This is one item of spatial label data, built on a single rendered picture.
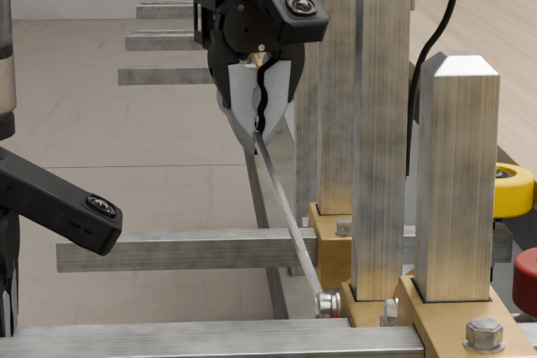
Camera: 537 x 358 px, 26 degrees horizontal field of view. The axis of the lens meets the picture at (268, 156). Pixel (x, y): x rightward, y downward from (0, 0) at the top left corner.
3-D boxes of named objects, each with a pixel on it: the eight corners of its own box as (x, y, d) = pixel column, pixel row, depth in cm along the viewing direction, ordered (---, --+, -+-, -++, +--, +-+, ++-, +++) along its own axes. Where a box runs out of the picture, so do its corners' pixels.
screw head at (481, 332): (467, 355, 56) (468, 332, 56) (457, 337, 58) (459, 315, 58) (510, 353, 56) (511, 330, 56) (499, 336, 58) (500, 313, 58)
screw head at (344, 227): (336, 236, 107) (336, 224, 107) (333, 229, 109) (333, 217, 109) (359, 236, 107) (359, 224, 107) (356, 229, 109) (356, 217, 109)
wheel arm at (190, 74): (118, 90, 206) (117, 66, 205) (119, 86, 210) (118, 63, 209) (361, 87, 209) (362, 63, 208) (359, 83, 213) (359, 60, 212)
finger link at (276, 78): (264, 140, 114) (264, 46, 111) (290, 154, 109) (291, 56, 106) (235, 143, 113) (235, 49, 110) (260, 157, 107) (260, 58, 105)
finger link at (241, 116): (235, 143, 113) (235, 49, 110) (260, 157, 107) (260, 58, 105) (205, 146, 111) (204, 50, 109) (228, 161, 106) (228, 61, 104)
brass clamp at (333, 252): (314, 290, 108) (315, 239, 107) (300, 243, 121) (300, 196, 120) (380, 288, 108) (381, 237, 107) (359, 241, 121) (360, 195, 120)
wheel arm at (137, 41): (125, 55, 230) (124, 33, 229) (125, 53, 233) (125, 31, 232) (344, 53, 233) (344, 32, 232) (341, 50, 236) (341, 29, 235)
